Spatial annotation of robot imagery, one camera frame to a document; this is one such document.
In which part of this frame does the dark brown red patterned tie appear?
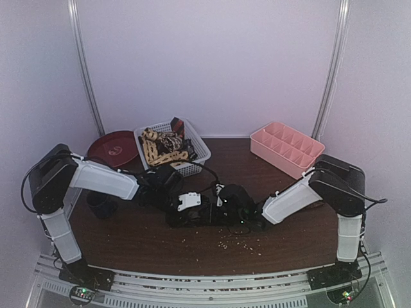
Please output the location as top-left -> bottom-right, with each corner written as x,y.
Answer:
307,201 -> 324,209

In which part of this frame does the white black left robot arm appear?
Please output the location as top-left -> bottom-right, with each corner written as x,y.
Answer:
20,144 -> 202,285

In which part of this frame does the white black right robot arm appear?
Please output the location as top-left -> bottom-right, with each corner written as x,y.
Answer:
215,155 -> 366,284

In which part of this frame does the yellow insect patterned tie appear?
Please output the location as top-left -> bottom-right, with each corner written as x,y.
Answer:
139,128 -> 189,167

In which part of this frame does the grey plastic mesh basket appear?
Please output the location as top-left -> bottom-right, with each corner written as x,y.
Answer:
134,117 -> 211,176

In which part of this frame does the brown cream patterned tie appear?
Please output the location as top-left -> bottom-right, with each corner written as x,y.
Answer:
155,132 -> 183,153

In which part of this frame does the dark red round plate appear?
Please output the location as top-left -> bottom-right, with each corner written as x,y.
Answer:
87,130 -> 139,167

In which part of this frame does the dark blue mug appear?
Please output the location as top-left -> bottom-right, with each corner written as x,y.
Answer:
86,191 -> 118,219

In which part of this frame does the red black striped tie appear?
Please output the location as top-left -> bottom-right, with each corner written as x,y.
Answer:
170,117 -> 185,139

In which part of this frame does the pink divided organizer box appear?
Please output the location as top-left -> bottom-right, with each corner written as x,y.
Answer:
250,122 -> 325,179

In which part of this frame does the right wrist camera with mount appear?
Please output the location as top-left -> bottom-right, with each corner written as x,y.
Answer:
215,184 -> 225,208

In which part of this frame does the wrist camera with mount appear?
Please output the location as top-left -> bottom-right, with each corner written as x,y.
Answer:
177,192 -> 202,212
215,184 -> 225,208

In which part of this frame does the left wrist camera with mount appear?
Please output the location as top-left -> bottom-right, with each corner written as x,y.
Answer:
177,192 -> 202,212

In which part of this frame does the front aluminium rail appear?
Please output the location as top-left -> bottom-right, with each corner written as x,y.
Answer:
25,253 -> 397,307

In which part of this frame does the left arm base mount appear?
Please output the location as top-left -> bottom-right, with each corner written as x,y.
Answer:
58,258 -> 115,307

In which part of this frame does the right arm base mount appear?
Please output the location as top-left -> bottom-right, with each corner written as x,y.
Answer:
306,258 -> 370,306

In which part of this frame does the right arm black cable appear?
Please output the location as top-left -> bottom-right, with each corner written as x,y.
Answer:
349,189 -> 388,257

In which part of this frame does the left aluminium frame post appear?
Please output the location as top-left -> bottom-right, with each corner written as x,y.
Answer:
67,0 -> 105,136

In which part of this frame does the aluminium frame post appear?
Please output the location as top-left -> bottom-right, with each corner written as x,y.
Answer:
67,0 -> 105,136
311,0 -> 351,141

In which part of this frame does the right aluminium frame post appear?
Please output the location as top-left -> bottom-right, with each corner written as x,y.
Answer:
311,0 -> 351,141

